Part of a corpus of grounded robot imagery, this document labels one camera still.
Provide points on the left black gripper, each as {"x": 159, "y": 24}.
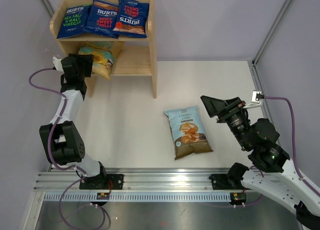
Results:
{"x": 86, "y": 61}

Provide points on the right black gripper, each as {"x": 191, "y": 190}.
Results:
{"x": 231, "y": 106}

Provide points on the yellow kettle cooked chips bag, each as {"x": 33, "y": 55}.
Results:
{"x": 104, "y": 56}

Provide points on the light blue cassava chips bag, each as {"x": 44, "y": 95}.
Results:
{"x": 187, "y": 131}

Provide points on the blue sea salt vinegar bag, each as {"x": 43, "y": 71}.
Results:
{"x": 74, "y": 21}

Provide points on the blue spicy sweet chilli bag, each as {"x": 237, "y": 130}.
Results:
{"x": 102, "y": 18}

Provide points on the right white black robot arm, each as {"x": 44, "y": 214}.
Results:
{"x": 297, "y": 193}

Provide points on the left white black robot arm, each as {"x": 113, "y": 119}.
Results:
{"x": 62, "y": 142}

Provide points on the wooden two-tier shelf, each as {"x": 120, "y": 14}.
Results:
{"x": 138, "y": 56}

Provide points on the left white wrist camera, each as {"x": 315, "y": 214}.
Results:
{"x": 57, "y": 64}

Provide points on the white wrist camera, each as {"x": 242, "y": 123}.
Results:
{"x": 57, "y": 64}
{"x": 256, "y": 100}

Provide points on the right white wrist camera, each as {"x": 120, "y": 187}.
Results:
{"x": 256, "y": 100}

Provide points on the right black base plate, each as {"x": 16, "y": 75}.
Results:
{"x": 224, "y": 181}

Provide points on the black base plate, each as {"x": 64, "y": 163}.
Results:
{"x": 99, "y": 182}
{"x": 224, "y": 181}

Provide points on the aluminium mounting rail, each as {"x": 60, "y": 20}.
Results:
{"x": 138, "y": 179}

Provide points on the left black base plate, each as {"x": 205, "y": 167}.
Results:
{"x": 99, "y": 182}

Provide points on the white slotted cable duct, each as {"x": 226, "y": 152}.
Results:
{"x": 148, "y": 197}

